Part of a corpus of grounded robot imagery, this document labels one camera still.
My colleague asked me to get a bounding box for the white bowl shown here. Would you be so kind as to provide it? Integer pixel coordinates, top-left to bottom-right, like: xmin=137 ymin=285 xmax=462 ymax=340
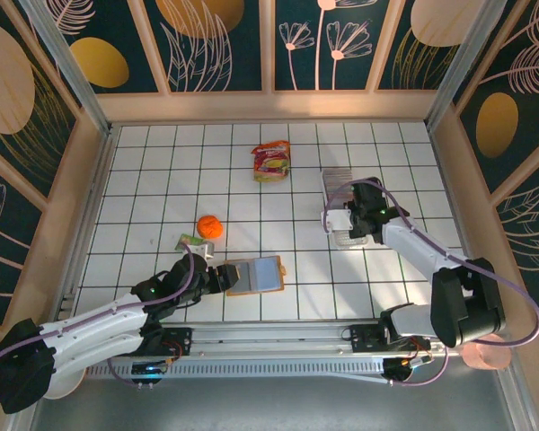
xmin=44 ymin=362 xmax=87 ymax=400

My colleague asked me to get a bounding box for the white card tray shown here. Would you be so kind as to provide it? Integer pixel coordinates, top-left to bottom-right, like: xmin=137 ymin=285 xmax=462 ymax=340
xmin=319 ymin=168 xmax=370 ymax=250

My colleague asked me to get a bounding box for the green snack packet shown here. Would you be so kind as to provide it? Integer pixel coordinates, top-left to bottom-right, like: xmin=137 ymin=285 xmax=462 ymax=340
xmin=174 ymin=233 xmax=203 ymax=251

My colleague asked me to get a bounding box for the aluminium frame post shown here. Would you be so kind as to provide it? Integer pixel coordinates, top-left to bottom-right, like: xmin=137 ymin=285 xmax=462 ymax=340
xmin=20 ymin=0 xmax=115 ymax=136
xmin=424 ymin=0 xmax=523 ymax=132

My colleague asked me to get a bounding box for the stack of credit cards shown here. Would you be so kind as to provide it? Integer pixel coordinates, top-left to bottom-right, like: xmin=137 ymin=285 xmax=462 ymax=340
xmin=323 ymin=169 xmax=357 ymax=212

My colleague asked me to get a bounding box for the red snack packet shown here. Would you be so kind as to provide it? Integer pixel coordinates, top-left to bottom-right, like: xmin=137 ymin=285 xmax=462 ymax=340
xmin=251 ymin=140 xmax=292 ymax=184

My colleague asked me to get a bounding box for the black controller box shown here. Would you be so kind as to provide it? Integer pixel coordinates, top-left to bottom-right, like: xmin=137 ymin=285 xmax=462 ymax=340
xmin=131 ymin=359 xmax=169 ymax=389
xmin=382 ymin=357 xmax=417 ymax=388

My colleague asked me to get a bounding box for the pink plastic cup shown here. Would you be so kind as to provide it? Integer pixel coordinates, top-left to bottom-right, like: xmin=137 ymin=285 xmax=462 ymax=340
xmin=459 ymin=334 xmax=514 ymax=372

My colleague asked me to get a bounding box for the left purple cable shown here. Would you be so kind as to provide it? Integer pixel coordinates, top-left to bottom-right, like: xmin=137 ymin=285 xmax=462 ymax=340
xmin=0 ymin=244 xmax=197 ymax=401

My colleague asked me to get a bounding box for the white slotted cable duct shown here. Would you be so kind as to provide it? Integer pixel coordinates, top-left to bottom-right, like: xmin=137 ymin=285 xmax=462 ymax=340
xmin=85 ymin=357 xmax=387 ymax=381

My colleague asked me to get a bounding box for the purple cable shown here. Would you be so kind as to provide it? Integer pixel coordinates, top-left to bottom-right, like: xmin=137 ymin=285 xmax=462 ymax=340
xmin=322 ymin=178 xmax=539 ymax=387
xmin=0 ymin=244 xmax=197 ymax=401

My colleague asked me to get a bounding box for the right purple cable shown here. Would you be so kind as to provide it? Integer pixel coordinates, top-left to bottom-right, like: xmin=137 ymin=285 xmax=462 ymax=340
xmin=322 ymin=178 xmax=539 ymax=387

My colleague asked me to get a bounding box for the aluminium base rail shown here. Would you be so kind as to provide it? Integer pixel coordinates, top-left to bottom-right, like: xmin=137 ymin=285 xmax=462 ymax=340
xmin=161 ymin=320 xmax=513 ymax=359

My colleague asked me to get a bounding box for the orange card holder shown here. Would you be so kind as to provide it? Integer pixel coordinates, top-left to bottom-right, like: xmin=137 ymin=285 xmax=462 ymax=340
xmin=224 ymin=255 xmax=289 ymax=298

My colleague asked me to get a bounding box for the orange fruit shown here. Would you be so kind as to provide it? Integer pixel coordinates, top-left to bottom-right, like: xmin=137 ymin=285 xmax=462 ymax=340
xmin=196 ymin=215 xmax=224 ymax=240

